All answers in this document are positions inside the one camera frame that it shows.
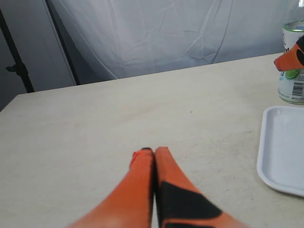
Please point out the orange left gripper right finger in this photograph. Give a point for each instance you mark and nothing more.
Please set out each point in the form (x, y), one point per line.
(180, 204)

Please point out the white plastic tray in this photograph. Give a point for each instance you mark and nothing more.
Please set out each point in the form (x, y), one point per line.
(280, 160)

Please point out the clear lime drink bottle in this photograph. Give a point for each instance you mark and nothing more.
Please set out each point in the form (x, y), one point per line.
(291, 83)

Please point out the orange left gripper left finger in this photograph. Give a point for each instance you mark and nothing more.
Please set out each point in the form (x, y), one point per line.
(130, 204)

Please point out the black light stand pole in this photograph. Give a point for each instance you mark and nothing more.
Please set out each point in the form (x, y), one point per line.
(19, 67)

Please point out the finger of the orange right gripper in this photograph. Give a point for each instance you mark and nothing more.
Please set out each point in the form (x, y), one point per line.
(292, 59)

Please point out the white wrinkled backdrop cloth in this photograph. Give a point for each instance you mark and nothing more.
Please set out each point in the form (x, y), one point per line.
(125, 38)

